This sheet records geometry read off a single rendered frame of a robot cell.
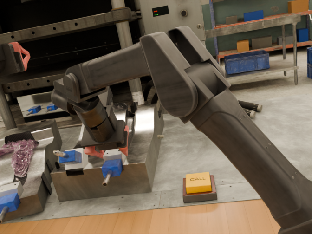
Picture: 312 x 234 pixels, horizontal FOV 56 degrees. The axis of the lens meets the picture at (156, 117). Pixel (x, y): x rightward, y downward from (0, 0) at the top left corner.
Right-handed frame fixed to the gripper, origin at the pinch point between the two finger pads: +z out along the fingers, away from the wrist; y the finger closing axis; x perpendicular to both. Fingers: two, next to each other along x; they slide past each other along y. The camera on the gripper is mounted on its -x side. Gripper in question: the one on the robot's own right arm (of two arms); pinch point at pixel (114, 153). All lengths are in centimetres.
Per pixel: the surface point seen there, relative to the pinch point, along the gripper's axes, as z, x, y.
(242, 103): 31, -39, -41
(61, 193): 6.7, 6.2, 16.7
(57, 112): 45, -64, 52
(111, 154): -0.6, 0.6, 0.6
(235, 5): 302, -580, -138
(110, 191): 7.7, 6.8, 2.9
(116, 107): 14.3, -30.7, 6.6
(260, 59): 222, -289, -119
